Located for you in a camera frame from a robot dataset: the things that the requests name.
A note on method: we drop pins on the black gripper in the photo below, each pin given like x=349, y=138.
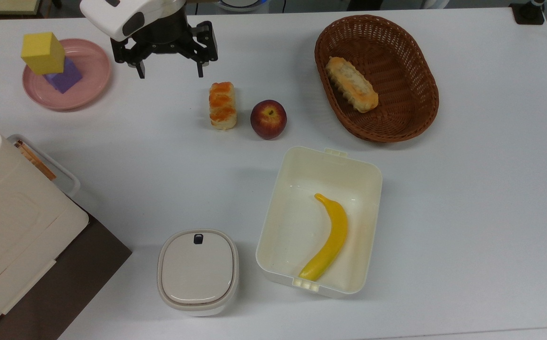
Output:
x=162, y=33

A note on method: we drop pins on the red apple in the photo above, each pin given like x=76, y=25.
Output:
x=268, y=120

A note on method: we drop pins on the small white lidded bin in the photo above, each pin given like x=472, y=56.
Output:
x=197, y=271

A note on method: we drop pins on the yellow cube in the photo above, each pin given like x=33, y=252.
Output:
x=42, y=54

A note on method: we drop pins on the yellow banana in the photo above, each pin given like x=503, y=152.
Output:
x=337, y=231

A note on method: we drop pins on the pink plate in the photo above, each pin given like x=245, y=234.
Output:
x=91, y=61

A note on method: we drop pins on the cream plastic box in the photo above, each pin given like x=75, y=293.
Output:
x=292, y=222

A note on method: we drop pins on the black table clamp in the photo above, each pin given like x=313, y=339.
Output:
x=528, y=13

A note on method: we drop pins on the purple cube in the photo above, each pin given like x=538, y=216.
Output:
x=65, y=78

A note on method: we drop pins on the long pale bread roll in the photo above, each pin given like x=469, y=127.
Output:
x=351, y=85

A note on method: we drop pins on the dark brown drawer cabinet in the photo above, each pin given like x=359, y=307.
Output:
x=80, y=278

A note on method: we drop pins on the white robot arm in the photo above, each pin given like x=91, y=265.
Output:
x=113, y=16

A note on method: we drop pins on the orange glazed bread roll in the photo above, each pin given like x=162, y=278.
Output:
x=222, y=106

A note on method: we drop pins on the brown wicker basket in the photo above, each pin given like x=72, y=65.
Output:
x=396, y=47

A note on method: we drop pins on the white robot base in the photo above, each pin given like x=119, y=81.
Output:
x=241, y=4

